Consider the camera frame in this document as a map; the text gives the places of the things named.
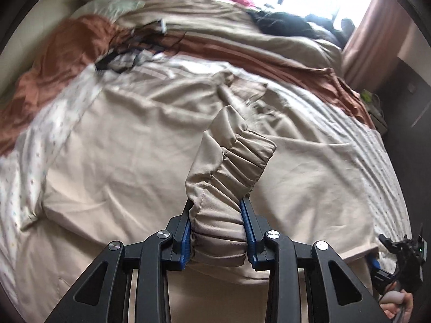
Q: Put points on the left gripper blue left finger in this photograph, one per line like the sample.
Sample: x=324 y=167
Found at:
x=102 y=292

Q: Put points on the pale green pillow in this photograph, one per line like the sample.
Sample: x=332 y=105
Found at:
x=110 y=9

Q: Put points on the rust brown blanket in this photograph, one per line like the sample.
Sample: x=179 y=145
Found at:
x=76 y=44

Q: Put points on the right hand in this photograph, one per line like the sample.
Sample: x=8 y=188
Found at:
x=392 y=302

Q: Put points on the black clothes pile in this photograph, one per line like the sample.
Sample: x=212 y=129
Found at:
x=283 y=24

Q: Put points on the white floral bed sheet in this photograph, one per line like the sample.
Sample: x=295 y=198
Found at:
x=34 y=250

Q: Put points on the cream padded headboard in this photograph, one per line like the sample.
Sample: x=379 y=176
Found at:
x=25 y=32

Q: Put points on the bedside table with items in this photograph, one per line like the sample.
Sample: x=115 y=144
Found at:
x=373 y=105

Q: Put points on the pink curtain right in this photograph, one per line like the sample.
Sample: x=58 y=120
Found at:
x=371 y=53

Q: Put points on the beige duvet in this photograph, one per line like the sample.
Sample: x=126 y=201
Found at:
x=228 y=20

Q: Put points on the beige large garment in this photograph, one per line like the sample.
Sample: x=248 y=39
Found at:
x=148 y=143

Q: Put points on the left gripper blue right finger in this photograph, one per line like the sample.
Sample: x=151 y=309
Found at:
x=333 y=291

